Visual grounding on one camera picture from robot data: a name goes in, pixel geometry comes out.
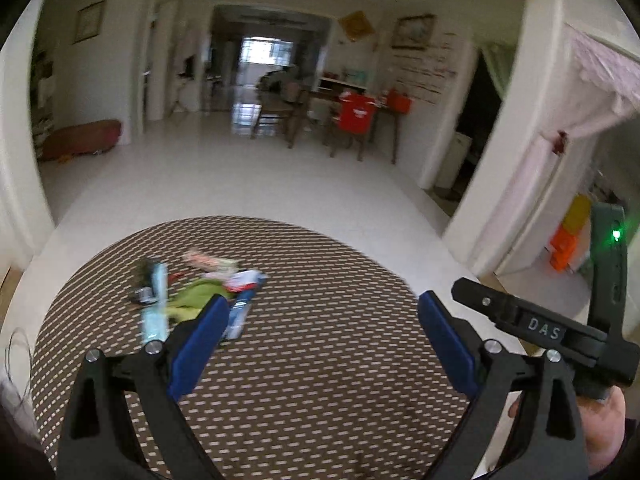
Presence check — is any small framed picture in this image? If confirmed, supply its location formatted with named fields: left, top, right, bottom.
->
left=72, top=0, right=107, bottom=45

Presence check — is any dark wrapper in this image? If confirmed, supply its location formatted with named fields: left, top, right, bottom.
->
left=131, top=259, right=158, bottom=306

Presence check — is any large framed picture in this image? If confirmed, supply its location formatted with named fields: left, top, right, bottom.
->
left=390, top=14, right=436, bottom=50

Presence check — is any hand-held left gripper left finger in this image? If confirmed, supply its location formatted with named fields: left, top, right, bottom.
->
left=55, top=294, right=232, bottom=480

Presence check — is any white red and blue packet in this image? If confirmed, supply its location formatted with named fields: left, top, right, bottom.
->
left=222, top=270, right=267, bottom=294

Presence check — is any person's right hand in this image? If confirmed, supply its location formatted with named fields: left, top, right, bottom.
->
left=507, top=387, right=628, bottom=476

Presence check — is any brown polka-dot tablecloth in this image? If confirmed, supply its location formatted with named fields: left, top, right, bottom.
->
left=27, top=216, right=501, bottom=480

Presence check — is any green wrapper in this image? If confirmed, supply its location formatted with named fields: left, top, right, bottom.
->
left=167, top=280, right=232, bottom=323

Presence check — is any yellow box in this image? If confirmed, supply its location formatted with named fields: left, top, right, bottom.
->
left=562, top=194, right=592, bottom=236

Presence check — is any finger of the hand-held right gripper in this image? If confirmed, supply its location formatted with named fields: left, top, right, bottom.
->
left=451, top=277, right=523, bottom=328

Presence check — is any light blue plastic strip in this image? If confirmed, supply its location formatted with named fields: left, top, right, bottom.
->
left=141, top=262, right=171, bottom=347

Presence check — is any thin wire loop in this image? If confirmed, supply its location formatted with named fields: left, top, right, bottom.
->
left=4, top=327, right=34, bottom=411

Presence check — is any wall of paper certificates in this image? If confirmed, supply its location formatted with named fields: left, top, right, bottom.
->
left=390, top=32, right=458, bottom=106

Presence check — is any red basket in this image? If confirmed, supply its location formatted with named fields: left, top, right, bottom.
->
left=385, top=89, right=414, bottom=113

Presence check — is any wooden dining table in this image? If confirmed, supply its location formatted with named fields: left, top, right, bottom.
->
left=305, top=87, right=401, bottom=165

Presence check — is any sofa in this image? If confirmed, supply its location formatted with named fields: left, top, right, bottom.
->
left=257, top=65, right=306, bottom=106

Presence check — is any wooden chair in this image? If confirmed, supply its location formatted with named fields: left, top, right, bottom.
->
left=322, top=105, right=376, bottom=162
left=250, top=82, right=311, bottom=148

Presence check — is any green curtain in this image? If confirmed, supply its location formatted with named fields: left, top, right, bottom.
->
left=480, top=42, right=516, bottom=96

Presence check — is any pink lace curtain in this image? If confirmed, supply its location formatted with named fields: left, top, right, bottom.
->
left=442, top=25, right=640, bottom=276

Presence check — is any coat rack with clothes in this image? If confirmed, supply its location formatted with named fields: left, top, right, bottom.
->
left=167, top=20, right=201, bottom=113

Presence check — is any gold diamond wall decoration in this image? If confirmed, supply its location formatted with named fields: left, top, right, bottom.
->
left=337, top=10, right=377, bottom=43

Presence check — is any white shelf cabinet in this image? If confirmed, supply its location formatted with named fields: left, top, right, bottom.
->
left=320, top=71, right=373, bottom=92

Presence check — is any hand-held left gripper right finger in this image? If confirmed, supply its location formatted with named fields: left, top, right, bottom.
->
left=417, top=290, right=591, bottom=480

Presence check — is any white appliance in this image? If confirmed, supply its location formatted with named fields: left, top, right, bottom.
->
left=437, top=131, right=473, bottom=192

